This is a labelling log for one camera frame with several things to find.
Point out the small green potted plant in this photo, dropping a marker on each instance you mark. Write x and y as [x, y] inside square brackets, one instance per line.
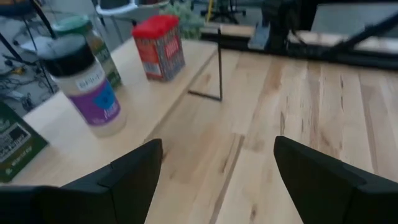
[186, 18]

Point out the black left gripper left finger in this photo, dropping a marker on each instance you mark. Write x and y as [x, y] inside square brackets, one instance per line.
[93, 202]

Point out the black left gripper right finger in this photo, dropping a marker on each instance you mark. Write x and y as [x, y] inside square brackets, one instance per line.
[342, 202]

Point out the garlic powder jar purple label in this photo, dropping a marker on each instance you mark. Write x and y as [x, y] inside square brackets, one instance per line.
[90, 93]

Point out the oregano jar green lid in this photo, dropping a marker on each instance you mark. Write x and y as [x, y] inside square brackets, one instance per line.
[73, 25]

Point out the wooden shelf with black frame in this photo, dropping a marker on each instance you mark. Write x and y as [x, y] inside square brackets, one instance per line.
[149, 102]

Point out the dark green spice tin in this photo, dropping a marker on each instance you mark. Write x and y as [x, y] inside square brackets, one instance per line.
[15, 143]

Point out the smoked paprika tin red lid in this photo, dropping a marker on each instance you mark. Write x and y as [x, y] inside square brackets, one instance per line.
[158, 46]

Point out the black tripod stand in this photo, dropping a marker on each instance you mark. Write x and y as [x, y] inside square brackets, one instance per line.
[40, 18]

